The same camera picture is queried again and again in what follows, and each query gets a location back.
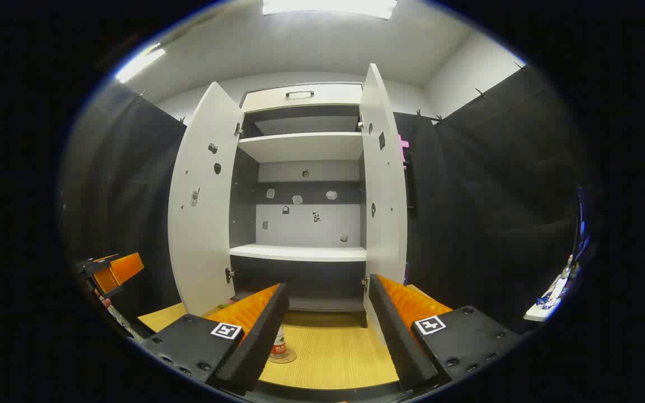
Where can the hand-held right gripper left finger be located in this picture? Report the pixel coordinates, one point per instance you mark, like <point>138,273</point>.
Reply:
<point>263,336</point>

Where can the white cabinet drawer front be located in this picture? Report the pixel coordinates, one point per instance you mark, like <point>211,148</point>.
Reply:
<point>328,96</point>

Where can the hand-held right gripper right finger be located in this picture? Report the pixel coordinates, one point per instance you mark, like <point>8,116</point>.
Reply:
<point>398,341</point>

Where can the white cabinet door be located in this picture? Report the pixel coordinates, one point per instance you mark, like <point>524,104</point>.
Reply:
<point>202,235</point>
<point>385,224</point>

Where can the white side table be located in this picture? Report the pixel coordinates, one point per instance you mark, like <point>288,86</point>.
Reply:
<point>541,312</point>

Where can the blue white packet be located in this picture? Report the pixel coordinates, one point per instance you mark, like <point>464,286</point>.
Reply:
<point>552,292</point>

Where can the narrow ceiling light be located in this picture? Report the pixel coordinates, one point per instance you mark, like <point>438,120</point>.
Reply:
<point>140,64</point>

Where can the white grey cabinet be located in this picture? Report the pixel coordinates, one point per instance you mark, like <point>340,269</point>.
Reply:
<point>305,224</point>

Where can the clear plastic bottle red label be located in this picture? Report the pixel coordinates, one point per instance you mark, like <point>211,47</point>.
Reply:
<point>279,347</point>

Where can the white cabinet shelf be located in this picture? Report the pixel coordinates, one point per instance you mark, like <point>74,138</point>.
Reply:
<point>300,146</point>
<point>300,253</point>

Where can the metal door hinge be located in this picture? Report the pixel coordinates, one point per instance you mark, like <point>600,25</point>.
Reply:
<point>359,123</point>
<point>238,130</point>
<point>229,274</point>

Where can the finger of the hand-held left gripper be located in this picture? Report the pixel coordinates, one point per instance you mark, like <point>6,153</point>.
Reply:
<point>124,268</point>

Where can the black backdrop cloth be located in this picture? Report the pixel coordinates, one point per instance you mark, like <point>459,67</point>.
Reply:
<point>496,212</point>
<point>126,184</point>

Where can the long ceiling light panel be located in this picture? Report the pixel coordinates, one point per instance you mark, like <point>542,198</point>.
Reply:
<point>328,6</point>

